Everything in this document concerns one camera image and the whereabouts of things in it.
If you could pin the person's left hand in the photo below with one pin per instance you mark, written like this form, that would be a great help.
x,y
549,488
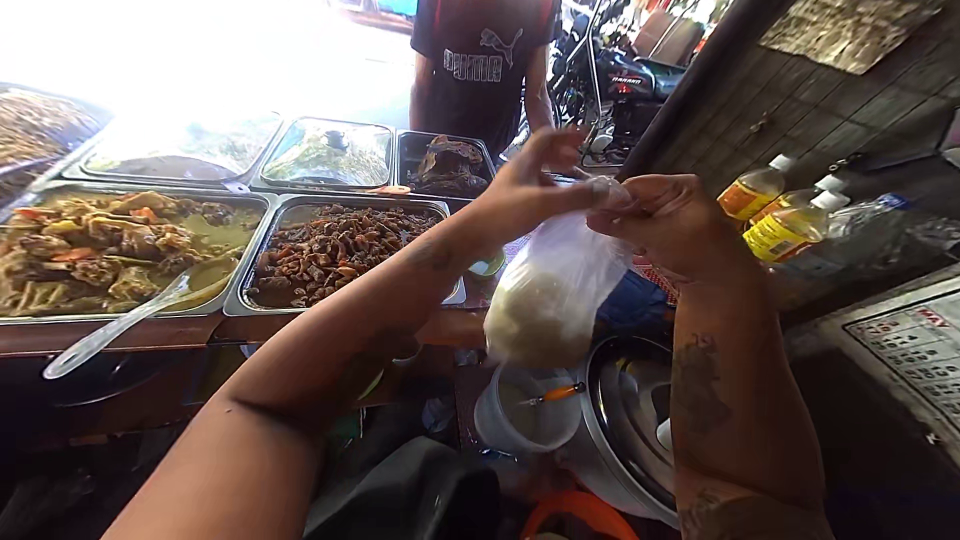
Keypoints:
x,y
517,196

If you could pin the person's right hand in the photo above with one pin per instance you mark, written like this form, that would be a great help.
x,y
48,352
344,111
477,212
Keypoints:
x,y
686,229

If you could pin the person's right fingers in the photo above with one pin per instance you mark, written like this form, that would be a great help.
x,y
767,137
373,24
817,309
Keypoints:
x,y
645,206

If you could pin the person's left thumb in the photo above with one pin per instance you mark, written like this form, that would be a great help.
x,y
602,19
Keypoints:
x,y
581,198

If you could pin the person's left fingers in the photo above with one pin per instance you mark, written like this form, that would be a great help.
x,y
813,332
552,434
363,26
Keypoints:
x,y
555,147

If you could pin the plastic bag of rice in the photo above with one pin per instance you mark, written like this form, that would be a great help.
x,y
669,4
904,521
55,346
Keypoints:
x,y
544,304

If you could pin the person's left forearm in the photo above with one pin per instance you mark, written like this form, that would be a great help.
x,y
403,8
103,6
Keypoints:
x,y
330,345

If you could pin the person's right forearm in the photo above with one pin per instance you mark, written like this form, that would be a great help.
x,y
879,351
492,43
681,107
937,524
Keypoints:
x,y
742,390

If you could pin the steel tray, dark meat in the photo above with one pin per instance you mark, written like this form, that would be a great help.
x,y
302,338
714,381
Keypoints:
x,y
487,150

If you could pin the red patterned mat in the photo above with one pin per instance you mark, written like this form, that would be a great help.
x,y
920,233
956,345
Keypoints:
x,y
656,279

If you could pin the dark blue cloth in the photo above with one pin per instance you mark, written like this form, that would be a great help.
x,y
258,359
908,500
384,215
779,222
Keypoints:
x,y
634,300

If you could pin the black motorcycle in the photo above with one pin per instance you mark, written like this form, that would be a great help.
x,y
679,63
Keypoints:
x,y
634,86

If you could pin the dark meat chunks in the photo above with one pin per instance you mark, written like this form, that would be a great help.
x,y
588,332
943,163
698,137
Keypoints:
x,y
450,165

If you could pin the bottle with yellow-orange label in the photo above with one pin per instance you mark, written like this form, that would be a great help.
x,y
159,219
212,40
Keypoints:
x,y
791,199
754,189

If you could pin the small green bowl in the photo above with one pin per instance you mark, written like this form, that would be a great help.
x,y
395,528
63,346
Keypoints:
x,y
490,264

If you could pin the bottle with yellow label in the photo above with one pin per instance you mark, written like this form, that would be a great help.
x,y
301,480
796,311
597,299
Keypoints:
x,y
784,231

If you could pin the clear bottle, blue cap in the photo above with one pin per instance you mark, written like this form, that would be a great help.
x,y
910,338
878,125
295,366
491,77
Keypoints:
x,y
862,217

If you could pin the shiny metal pot lid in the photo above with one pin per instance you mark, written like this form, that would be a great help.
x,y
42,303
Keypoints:
x,y
626,431

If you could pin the small film-covered steel tray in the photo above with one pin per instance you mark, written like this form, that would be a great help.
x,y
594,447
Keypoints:
x,y
326,154

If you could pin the translucent white plastic tub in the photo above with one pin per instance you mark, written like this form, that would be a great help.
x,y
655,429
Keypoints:
x,y
499,420

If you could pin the brown chopped meat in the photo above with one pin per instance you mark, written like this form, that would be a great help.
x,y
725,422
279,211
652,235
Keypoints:
x,y
330,259

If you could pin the large metal pot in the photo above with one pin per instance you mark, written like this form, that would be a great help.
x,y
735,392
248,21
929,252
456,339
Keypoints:
x,y
600,465

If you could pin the orange plastic basin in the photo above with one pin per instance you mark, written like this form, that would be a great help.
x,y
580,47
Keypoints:
x,y
577,504

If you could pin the steel tray, yellow stew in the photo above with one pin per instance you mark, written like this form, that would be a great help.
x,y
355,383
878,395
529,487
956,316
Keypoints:
x,y
259,247

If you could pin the person's legs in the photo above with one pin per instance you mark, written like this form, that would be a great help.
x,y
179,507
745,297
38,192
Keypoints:
x,y
420,487

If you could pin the steel tray, brown meat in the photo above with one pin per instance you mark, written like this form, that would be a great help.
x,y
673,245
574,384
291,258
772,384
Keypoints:
x,y
241,296

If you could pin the wide film-covered steel tray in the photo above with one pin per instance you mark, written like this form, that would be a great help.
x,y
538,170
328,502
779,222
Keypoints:
x,y
187,146

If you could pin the brown wooden counter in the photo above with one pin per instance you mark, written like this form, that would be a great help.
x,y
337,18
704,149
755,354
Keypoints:
x,y
180,331

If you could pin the yellow meat stew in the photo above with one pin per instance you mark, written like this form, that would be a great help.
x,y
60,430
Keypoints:
x,y
139,240

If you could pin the clear plastic ladle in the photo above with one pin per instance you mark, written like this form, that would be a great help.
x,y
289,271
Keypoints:
x,y
120,330

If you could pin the film-covered tray of noodles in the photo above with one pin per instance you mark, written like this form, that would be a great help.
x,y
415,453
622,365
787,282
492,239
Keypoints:
x,y
41,135

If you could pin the wall calendar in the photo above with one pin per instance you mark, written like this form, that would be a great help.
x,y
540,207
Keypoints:
x,y
919,345

